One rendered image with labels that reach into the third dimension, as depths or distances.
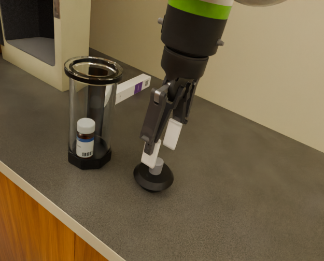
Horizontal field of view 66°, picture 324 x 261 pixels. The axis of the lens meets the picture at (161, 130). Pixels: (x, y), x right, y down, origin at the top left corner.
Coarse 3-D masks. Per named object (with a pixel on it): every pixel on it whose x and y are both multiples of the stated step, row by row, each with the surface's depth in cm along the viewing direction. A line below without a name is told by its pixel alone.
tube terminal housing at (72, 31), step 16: (64, 0) 67; (80, 0) 72; (0, 16) 83; (64, 16) 70; (80, 16) 74; (64, 32) 72; (80, 32) 77; (16, 48) 86; (64, 48) 75; (80, 48) 80; (16, 64) 89; (32, 64) 84; (48, 80) 83; (64, 80) 80
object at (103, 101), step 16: (64, 64) 46; (80, 64) 50; (96, 64) 51; (112, 64) 50; (80, 96) 46; (96, 96) 46; (112, 96) 49; (80, 112) 48; (96, 112) 48; (112, 112) 52; (80, 128) 50; (96, 128) 51; (80, 144) 52; (96, 144) 53
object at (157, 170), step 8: (160, 160) 54; (136, 168) 55; (144, 168) 55; (152, 168) 53; (160, 168) 53; (168, 168) 57; (136, 176) 54; (144, 176) 53; (152, 176) 54; (160, 176) 54; (168, 176) 55; (144, 184) 52; (152, 184) 52; (160, 184) 53; (168, 184) 54; (152, 192) 55
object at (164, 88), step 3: (165, 84) 40; (168, 84) 40; (162, 87) 40; (165, 87) 40; (168, 87) 40; (156, 90) 39; (159, 90) 39; (162, 90) 39; (165, 90) 40; (156, 93) 39; (159, 93) 39; (156, 96) 39; (156, 99) 39
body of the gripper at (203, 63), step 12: (168, 48) 39; (168, 60) 39; (180, 60) 38; (192, 60) 38; (204, 60) 39; (168, 72) 40; (180, 72) 39; (192, 72) 39; (180, 84) 42; (168, 96) 42
